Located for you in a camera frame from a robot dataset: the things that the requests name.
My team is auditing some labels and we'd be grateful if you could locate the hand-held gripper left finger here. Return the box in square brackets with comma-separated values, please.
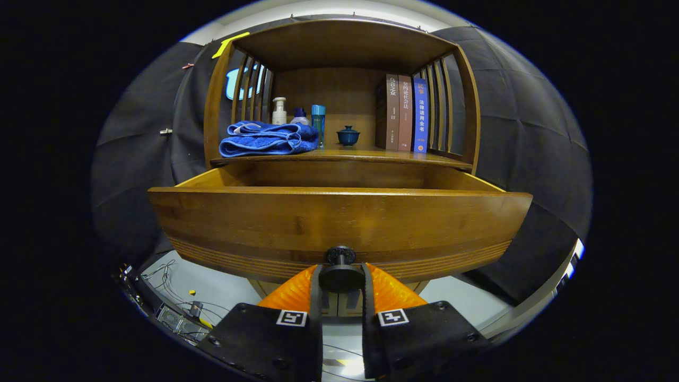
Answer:
[199, 264, 324, 382]

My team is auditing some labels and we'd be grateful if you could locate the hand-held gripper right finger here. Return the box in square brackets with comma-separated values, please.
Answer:
[362, 263, 491, 380]

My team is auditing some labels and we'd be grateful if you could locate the wooden drawer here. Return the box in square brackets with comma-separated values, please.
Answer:
[147, 159, 533, 295]

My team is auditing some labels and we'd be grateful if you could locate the wooden cabinet door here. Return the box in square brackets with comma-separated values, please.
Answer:
[342, 280, 431, 318]
[248, 279, 343, 318]

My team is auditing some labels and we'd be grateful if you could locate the wooden countertop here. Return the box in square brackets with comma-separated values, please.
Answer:
[211, 143, 473, 171]

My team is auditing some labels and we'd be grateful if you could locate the wooden cabinet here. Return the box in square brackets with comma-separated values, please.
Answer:
[203, 19, 481, 318]

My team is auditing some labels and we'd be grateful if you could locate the grey perforated metal box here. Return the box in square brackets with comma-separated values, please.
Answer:
[156, 303, 213, 341]

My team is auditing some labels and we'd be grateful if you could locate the black power strip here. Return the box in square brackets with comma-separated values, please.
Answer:
[119, 265, 160, 319]

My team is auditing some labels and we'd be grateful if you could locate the blue folded towel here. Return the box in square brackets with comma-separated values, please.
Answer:
[219, 120, 320, 158]

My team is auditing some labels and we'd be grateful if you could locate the blue lidded tea cup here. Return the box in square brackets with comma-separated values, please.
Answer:
[336, 126, 361, 147]

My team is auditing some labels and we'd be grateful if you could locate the blue book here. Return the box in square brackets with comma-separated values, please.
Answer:
[412, 78, 429, 154]

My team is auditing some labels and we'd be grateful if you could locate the teal transparent bottle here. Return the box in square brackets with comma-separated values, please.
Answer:
[311, 105, 326, 149]

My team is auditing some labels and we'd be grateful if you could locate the reddish brown book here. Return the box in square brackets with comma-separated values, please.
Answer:
[398, 75, 413, 152]

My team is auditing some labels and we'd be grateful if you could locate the dark brown book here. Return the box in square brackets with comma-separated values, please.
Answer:
[376, 74, 400, 151]

